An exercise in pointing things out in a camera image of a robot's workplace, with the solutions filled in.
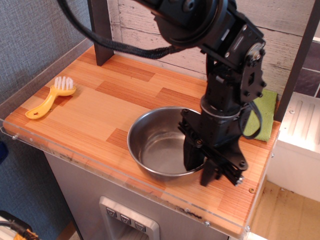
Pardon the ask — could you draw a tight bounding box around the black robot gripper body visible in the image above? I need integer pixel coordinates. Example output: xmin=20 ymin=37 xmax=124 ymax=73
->
xmin=178 ymin=107 xmax=248 ymax=186

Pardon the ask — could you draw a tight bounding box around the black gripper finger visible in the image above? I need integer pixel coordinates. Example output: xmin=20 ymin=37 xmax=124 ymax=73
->
xmin=183 ymin=136 xmax=205 ymax=171
xmin=200 ymin=159 xmax=222 ymax=187

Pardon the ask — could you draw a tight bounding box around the stainless steel bowl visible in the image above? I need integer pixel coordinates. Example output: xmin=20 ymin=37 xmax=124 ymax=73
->
xmin=127 ymin=106 xmax=203 ymax=185

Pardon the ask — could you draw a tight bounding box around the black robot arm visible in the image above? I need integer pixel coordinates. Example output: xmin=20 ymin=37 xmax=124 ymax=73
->
xmin=141 ymin=0 xmax=266 ymax=186

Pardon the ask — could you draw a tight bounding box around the green cloth towel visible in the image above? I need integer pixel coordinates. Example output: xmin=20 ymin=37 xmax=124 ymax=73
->
xmin=244 ymin=89 xmax=278 ymax=142

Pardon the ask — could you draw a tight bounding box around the silver toy fridge cabinet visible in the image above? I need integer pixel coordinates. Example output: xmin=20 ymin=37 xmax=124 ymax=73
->
xmin=45 ymin=153 xmax=229 ymax=240

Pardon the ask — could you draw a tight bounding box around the clear acrylic edge guard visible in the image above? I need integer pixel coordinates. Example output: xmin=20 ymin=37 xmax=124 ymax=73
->
xmin=1 ymin=114 xmax=254 ymax=239

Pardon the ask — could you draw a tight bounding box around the yellow dish brush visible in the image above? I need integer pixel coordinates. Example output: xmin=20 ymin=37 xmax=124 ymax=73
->
xmin=25 ymin=76 xmax=76 ymax=120

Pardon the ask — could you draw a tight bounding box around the orange object bottom left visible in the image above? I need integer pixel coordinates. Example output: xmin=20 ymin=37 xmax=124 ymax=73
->
xmin=13 ymin=229 xmax=39 ymax=240

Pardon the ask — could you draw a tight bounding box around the dark vertical post right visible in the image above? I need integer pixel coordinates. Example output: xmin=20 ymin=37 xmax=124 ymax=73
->
xmin=274 ymin=0 xmax=320 ymax=122

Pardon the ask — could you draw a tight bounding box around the dark vertical post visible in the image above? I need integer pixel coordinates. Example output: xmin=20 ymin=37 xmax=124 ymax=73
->
xmin=274 ymin=0 xmax=320 ymax=122
xmin=87 ymin=0 xmax=114 ymax=66

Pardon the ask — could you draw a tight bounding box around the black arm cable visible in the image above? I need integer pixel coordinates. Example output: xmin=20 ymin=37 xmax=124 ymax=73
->
xmin=56 ymin=0 xmax=186 ymax=60

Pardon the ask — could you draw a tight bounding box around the dark vertical post left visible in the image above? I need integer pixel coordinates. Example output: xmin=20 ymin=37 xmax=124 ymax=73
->
xmin=87 ymin=0 xmax=114 ymax=66

